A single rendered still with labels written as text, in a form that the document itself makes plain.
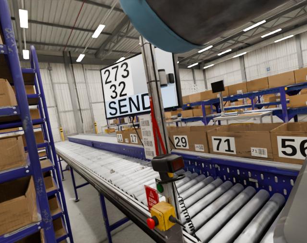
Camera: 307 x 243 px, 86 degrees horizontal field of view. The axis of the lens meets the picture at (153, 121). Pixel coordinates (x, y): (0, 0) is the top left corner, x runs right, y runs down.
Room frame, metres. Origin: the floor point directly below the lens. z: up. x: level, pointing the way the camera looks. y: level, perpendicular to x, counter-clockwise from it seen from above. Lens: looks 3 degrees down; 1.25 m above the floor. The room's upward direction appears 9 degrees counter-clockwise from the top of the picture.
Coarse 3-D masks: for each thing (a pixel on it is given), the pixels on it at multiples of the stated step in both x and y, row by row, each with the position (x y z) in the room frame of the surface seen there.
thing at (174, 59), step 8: (136, 56) 0.84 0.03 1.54; (160, 56) 0.77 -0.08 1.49; (176, 56) 0.75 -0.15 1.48; (112, 64) 0.93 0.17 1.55; (136, 64) 0.85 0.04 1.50; (160, 64) 0.77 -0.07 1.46; (176, 64) 0.74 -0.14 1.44; (176, 72) 0.73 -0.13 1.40; (176, 80) 0.72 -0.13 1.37; (136, 88) 0.85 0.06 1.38; (176, 88) 0.72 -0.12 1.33; (104, 104) 0.98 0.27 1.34; (144, 112) 0.82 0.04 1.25; (168, 136) 0.88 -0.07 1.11
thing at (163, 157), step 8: (152, 160) 0.60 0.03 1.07; (160, 160) 0.56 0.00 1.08; (168, 160) 0.53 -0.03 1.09; (176, 160) 0.53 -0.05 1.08; (160, 168) 0.56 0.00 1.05; (168, 168) 0.53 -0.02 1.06; (176, 168) 0.52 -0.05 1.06; (160, 176) 0.59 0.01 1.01; (168, 176) 0.57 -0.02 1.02; (160, 184) 0.59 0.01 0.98
